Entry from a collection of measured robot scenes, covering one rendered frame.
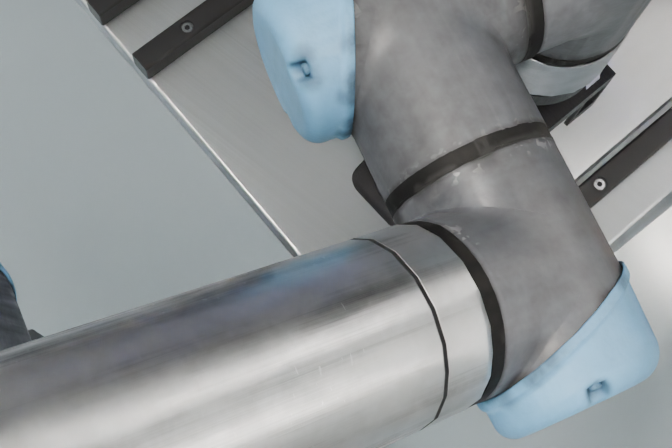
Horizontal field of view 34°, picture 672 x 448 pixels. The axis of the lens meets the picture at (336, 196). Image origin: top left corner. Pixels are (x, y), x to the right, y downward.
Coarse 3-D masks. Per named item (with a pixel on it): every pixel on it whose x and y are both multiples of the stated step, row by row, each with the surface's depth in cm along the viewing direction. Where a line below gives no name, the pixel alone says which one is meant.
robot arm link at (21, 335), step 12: (0, 264) 69; (0, 276) 69; (0, 288) 68; (12, 288) 71; (0, 300) 67; (12, 300) 69; (0, 312) 66; (12, 312) 68; (0, 324) 65; (12, 324) 67; (24, 324) 70; (0, 336) 65; (12, 336) 67; (24, 336) 68; (0, 348) 64
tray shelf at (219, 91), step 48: (144, 0) 84; (192, 0) 85; (192, 48) 84; (240, 48) 84; (192, 96) 82; (240, 96) 83; (240, 144) 82; (288, 144) 82; (336, 144) 82; (624, 144) 83; (240, 192) 82; (288, 192) 81; (336, 192) 81; (624, 192) 82; (288, 240) 80; (336, 240) 80
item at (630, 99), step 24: (648, 24) 86; (624, 48) 85; (648, 48) 85; (624, 72) 85; (648, 72) 85; (600, 96) 84; (624, 96) 84; (648, 96) 84; (576, 120) 83; (600, 120) 83; (624, 120) 84; (576, 144) 83; (600, 144) 83; (576, 168) 82
